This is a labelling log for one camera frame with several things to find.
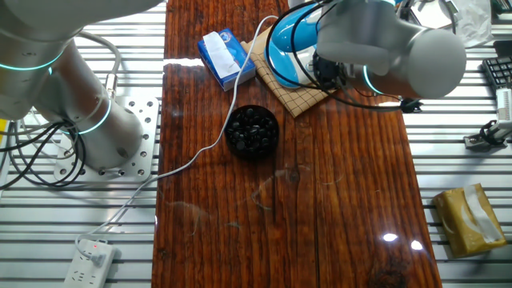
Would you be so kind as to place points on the blue and white desk lamp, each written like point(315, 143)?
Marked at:
point(288, 36)

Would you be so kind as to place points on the beige grid go board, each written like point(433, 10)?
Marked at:
point(296, 100)

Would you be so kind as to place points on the white power strip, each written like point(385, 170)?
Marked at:
point(90, 266)

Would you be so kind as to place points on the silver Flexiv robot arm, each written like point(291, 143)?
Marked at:
point(400, 44)

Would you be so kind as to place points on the black bowl of go stones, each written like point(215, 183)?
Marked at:
point(252, 132)

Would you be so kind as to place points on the blue tissue pack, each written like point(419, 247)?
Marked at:
point(226, 58)

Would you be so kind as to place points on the yellow tissue pack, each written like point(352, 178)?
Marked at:
point(468, 222)

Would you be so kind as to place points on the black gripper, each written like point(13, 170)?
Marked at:
point(334, 72)

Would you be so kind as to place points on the clear plastic bag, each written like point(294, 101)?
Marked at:
point(476, 20)

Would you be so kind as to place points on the black keyboard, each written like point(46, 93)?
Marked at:
point(498, 72)

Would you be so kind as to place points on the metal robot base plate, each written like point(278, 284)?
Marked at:
point(148, 132)

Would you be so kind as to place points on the metal camera clamp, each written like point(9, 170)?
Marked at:
point(482, 140)

